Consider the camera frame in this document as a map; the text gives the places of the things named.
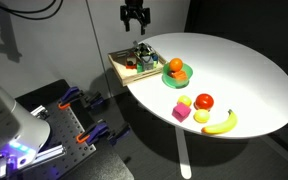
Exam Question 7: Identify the red toy tomato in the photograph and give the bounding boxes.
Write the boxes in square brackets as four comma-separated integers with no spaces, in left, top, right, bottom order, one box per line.
[194,93,214,110]

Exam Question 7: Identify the pink toy cube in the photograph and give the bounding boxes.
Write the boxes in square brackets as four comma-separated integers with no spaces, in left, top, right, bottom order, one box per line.
[172,103,191,122]

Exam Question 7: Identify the yellow toy lemon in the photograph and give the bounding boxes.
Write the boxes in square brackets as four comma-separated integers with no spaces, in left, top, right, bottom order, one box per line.
[193,109,210,123]
[177,95,192,106]

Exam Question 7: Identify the green plastic bowl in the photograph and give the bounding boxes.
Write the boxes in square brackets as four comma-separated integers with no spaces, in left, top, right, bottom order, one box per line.
[162,64,193,89]

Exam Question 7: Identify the robot arm white teal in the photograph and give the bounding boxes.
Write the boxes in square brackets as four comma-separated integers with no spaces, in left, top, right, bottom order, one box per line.
[0,0,133,180]

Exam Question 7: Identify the yellow toy banana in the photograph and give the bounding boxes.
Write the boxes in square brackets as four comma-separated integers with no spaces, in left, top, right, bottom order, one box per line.
[201,109,238,135]

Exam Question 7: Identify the orange toy fruit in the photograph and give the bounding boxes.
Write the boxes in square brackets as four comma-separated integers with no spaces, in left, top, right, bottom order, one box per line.
[169,58,183,72]

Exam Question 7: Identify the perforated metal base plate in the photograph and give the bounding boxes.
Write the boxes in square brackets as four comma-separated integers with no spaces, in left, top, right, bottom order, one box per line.
[12,80,134,180]

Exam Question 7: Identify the wooden tray box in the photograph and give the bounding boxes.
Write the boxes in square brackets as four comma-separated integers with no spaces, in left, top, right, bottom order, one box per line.
[108,48,167,86]

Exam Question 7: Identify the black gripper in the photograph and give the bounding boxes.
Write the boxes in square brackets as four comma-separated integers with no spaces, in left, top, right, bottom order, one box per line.
[120,0,150,35]

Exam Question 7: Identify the purple clamp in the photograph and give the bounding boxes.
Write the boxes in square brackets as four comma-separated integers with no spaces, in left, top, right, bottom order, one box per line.
[76,121,130,145]
[58,86,104,110]

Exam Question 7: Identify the blue toy block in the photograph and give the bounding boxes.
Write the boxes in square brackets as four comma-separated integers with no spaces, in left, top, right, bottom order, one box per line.
[152,54,159,61]

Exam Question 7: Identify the black white pillow block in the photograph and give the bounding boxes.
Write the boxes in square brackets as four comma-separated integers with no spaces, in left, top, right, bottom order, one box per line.
[133,43,156,60]

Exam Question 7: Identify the white round table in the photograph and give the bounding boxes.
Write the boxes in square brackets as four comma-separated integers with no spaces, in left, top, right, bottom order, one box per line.
[128,33,288,179]

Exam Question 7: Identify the orange toy block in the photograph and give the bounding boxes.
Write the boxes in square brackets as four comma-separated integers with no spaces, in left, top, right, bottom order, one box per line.
[171,70,188,80]

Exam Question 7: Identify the black cable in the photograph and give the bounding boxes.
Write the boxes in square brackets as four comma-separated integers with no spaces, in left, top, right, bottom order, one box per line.
[0,0,65,21]

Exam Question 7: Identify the green toy block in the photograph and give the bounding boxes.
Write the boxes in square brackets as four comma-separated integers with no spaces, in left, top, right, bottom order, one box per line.
[136,63,144,73]

